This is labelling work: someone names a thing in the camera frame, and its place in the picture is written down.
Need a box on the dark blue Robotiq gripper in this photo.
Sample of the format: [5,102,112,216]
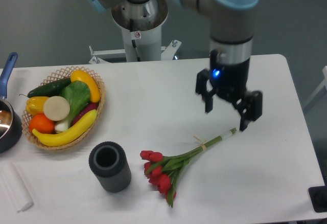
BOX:
[195,57,263,131]

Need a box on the red tulip bouquet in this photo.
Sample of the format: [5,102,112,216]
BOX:
[140,128,238,208]

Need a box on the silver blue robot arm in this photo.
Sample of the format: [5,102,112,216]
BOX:
[88,0,263,130]

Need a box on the purple eggplant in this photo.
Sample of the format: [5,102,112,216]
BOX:
[71,103,98,126]

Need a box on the black device at corner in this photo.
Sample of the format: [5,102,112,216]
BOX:
[308,186,326,213]

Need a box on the dark grey ribbed vase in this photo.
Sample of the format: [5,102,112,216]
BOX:
[88,141,131,193]

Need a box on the green bok choy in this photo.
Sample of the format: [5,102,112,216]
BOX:
[55,81,90,133]

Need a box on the short yellow squash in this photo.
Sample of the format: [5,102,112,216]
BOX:
[71,70,101,103]

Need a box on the beige round disc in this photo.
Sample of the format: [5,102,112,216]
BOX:
[43,96,70,121]

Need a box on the green cucumber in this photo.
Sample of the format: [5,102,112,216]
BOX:
[19,78,71,98]

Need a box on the long yellow squash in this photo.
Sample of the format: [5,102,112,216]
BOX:
[32,109,98,147]

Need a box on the orange fruit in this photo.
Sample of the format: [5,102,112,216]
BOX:
[29,114,55,134]

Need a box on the yellow bell pepper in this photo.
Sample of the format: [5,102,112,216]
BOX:
[26,96,49,116]

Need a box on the white folded cloth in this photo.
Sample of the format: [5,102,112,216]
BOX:
[1,163,34,213]

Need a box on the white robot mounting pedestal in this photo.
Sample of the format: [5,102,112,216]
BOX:
[89,26,182,64]

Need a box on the white furniture frame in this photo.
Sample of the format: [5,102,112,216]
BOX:
[303,66,326,112]

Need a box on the blue handled saucepan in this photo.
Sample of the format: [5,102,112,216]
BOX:
[1,52,22,153]

